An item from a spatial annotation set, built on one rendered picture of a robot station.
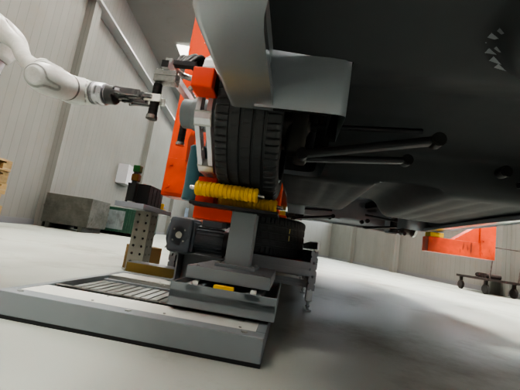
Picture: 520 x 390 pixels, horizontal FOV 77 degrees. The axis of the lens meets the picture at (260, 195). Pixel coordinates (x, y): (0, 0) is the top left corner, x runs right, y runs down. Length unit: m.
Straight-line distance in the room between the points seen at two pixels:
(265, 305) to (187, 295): 0.26
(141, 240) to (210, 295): 1.04
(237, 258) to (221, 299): 0.24
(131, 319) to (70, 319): 0.19
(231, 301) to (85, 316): 0.43
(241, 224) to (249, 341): 0.50
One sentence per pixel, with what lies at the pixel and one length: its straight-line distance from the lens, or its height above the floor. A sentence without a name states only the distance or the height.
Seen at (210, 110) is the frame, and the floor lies 0.77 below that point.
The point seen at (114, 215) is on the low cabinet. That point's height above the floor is 0.46.
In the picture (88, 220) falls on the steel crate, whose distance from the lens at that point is 7.55.
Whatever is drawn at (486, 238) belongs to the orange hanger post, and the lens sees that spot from 4.25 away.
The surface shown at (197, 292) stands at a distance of 1.16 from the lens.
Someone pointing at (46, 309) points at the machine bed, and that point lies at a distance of 1.21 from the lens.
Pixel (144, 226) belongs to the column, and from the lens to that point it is 2.11.
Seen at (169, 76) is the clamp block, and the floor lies 0.92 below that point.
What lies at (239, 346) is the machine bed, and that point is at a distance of 1.00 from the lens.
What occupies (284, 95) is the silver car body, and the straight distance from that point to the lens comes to 1.01.
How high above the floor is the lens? 0.34
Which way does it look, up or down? 8 degrees up
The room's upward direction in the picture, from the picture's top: 9 degrees clockwise
